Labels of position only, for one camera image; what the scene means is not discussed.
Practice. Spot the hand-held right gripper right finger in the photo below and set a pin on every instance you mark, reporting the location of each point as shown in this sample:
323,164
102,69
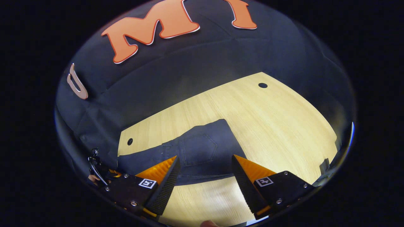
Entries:
244,189

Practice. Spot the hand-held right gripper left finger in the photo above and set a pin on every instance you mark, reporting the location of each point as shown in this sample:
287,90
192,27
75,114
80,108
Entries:
165,186

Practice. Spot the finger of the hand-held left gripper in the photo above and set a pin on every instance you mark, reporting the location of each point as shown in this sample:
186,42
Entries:
115,173

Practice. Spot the dark grey jeans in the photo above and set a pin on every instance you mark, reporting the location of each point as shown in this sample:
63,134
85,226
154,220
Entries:
202,151

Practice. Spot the dark grey block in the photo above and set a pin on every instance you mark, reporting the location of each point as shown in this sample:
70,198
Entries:
325,165

